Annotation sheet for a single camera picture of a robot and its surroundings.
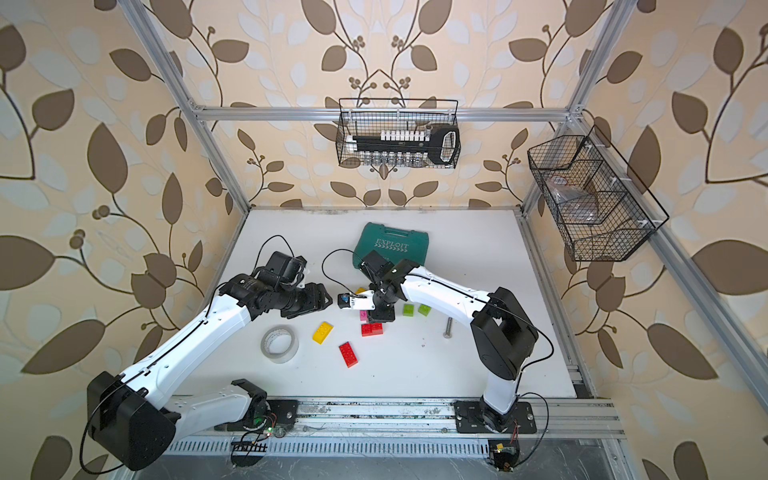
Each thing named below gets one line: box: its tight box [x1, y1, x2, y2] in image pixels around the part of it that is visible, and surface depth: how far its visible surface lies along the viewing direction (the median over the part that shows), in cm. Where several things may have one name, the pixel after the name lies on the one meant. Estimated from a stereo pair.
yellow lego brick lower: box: [312, 321, 335, 345], surface depth 90 cm
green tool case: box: [353, 222, 429, 267], surface depth 107 cm
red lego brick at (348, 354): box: [338, 341, 358, 368], surface depth 86 cm
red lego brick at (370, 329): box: [361, 323, 384, 337], surface depth 88 cm
